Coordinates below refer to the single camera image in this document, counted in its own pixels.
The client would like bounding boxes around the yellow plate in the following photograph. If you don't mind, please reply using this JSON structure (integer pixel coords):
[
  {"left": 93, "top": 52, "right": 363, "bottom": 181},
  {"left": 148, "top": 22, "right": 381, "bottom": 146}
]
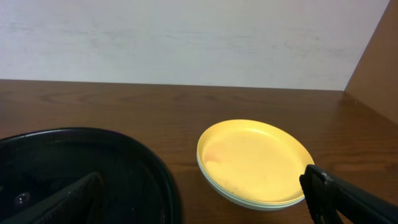
[{"left": 197, "top": 119, "right": 314, "bottom": 210}]

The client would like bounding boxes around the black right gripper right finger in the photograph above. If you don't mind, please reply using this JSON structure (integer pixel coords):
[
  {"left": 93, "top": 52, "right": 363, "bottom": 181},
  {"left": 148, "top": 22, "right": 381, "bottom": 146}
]
[{"left": 299, "top": 165, "right": 397, "bottom": 224}]

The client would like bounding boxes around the round black tray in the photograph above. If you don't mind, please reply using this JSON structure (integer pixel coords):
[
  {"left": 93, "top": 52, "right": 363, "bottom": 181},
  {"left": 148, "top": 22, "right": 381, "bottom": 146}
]
[{"left": 1, "top": 128, "right": 182, "bottom": 224}]

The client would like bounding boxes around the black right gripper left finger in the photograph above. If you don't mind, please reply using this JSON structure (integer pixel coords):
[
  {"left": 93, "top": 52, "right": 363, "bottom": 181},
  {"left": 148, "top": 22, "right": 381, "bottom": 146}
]
[{"left": 1, "top": 172, "right": 104, "bottom": 223}]

